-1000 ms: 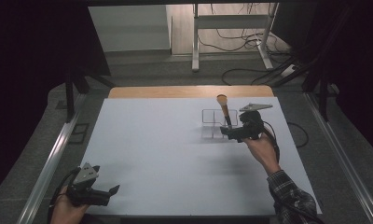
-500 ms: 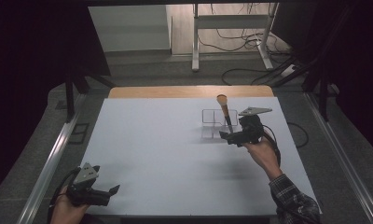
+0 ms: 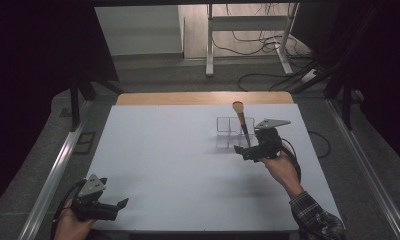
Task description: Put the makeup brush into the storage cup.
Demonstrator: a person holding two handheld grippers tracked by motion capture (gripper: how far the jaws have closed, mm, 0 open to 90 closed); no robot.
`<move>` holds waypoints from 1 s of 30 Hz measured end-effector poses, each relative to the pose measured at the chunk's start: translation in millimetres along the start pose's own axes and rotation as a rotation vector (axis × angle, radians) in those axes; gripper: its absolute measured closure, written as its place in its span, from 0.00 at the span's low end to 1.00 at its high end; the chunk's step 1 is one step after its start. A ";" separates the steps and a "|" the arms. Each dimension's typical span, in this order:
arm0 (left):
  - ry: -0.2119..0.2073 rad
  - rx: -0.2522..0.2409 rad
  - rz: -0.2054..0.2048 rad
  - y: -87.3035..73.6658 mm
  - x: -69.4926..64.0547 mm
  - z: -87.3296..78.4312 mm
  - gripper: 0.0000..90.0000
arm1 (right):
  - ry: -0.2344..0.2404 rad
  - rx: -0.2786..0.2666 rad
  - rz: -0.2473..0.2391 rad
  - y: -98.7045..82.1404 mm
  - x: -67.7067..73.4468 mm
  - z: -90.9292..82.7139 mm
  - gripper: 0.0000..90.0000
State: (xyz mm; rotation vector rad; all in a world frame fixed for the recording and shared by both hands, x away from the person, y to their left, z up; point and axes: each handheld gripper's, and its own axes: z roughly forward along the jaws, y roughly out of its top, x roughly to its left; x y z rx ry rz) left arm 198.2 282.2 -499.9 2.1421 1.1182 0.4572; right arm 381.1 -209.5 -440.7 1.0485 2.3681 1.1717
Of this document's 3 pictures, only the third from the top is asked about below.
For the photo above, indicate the white table mat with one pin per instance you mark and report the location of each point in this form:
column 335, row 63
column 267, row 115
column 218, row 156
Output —
column 171, row 160

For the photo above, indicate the makeup brush with gold ferrule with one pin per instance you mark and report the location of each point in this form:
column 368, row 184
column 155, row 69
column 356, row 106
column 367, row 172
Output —
column 241, row 120

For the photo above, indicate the white power strip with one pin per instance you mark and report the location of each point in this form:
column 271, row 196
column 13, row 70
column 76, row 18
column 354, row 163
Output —
column 309, row 76

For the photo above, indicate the white cabinet panel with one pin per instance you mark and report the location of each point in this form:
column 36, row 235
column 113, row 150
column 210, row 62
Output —
column 138, row 30

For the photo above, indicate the white desk frame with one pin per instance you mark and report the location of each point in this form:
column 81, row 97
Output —
column 248, row 23

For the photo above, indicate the black metal stand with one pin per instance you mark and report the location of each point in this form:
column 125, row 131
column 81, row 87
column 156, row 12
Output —
column 75, row 106
column 347, row 106

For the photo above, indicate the aluminium rail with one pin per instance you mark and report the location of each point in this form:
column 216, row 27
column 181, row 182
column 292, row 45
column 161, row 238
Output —
column 56, row 170
column 361, row 156

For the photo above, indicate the black curtain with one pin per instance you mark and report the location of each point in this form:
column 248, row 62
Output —
column 384, row 66
column 38, row 83

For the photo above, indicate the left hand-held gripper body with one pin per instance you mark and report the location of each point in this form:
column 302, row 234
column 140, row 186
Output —
column 88, row 203

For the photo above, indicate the clear acrylic organizer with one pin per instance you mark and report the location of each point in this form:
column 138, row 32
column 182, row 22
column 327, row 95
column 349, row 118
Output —
column 226, row 131

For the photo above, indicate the person's right hand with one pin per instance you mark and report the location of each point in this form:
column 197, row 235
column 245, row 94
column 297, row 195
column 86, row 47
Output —
column 281, row 168

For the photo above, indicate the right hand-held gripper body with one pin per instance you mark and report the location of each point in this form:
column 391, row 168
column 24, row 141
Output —
column 268, row 141

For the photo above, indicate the person's left hand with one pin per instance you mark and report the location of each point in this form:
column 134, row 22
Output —
column 71, row 228

